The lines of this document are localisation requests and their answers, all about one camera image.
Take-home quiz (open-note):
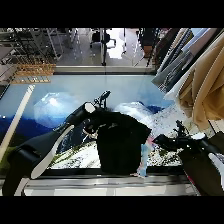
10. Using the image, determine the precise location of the black garment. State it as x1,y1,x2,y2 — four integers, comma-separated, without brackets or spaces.
87,110,153,176

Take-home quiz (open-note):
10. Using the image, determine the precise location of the pale blue garment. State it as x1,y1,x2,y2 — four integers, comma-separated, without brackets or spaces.
130,137,156,178

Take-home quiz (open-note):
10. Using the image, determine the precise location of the grey garment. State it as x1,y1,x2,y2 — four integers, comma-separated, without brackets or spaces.
151,29,214,94

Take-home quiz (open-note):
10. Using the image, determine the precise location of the beige garment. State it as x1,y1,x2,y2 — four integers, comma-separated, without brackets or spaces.
175,33,224,132

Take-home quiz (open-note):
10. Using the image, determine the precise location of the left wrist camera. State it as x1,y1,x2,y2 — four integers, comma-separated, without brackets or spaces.
93,89,112,110

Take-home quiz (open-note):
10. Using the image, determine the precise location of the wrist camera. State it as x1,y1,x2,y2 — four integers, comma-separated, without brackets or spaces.
93,89,112,110
174,119,188,138

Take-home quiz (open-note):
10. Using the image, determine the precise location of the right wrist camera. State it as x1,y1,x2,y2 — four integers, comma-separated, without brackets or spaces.
174,119,188,138

